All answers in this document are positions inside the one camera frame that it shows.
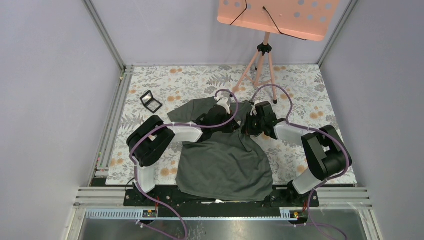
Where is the dark green t-shirt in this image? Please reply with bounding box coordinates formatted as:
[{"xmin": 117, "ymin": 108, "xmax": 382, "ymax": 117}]
[{"xmin": 166, "ymin": 96, "xmax": 275, "ymax": 203}]

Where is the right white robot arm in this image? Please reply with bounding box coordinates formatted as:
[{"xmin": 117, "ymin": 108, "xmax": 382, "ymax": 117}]
[{"xmin": 242, "ymin": 101, "xmax": 352, "ymax": 206}]

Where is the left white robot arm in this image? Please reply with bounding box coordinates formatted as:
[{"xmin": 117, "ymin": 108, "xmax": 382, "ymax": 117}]
[{"xmin": 126, "ymin": 104, "xmax": 240, "ymax": 206}]

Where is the black brooch display box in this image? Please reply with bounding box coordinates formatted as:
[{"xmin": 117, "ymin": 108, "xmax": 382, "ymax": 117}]
[{"xmin": 139, "ymin": 90, "xmax": 163, "ymax": 114}]

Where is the floral table mat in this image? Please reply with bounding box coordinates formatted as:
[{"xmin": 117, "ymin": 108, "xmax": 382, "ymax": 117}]
[{"xmin": 106, "ymin": 64, "xmax": 338, "ymax": 186}]

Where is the pink music stand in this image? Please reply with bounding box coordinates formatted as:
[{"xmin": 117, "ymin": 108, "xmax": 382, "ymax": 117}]
[{"xmin": 217, "ymin": 0, "xmax": 340, "ymax": 89}]

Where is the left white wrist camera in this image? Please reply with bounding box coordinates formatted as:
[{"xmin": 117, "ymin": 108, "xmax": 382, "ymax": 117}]
[{"xmin": 214, "ymin": 97, "xmax": 231, "ymax": 115}]

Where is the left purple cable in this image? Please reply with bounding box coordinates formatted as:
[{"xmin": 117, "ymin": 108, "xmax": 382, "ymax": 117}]
[{"xmin": 129, "ymin": 89, "xmax": 239, "ymax": 240}]

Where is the purple cable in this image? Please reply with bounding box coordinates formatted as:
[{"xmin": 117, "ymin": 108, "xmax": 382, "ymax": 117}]
[
  {"xmin": 250, "ymin": 83, "xmax": 353, "ymax": 240},
  {"xmin": 129, "ymin": 89, "xmax": 239, "ymax": 240}
]

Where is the slotted cable duct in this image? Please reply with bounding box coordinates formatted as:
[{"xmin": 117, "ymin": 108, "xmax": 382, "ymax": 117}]
[{"xmin": 85, "ymin": 206, "xmax": 300, "ymax": 221}]

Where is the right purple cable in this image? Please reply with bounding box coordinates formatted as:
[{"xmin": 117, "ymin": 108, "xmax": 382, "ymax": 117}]
[{"xmin": 250, "ymin": 83, "xmax": 353, "ymax": 240}]

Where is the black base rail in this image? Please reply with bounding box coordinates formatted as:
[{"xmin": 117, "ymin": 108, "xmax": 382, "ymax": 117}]
[{"xmin": 123, "ymin": 185, "xmax": 320, "ymax": 216}]

